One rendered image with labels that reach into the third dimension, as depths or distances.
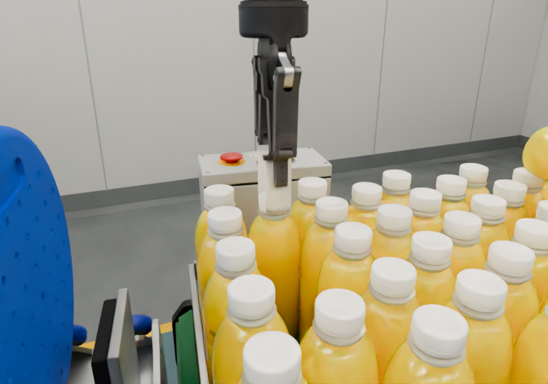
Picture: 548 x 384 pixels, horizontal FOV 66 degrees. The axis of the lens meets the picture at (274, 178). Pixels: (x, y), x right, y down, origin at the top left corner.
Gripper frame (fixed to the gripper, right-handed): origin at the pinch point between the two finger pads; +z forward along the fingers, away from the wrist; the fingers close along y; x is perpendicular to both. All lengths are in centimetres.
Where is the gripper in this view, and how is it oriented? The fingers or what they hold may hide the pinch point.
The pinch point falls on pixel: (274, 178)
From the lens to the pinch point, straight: 52.2
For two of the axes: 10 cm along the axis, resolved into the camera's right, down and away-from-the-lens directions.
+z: 0.0, 9.4, 3.5
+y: 2.3, 3.4, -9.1
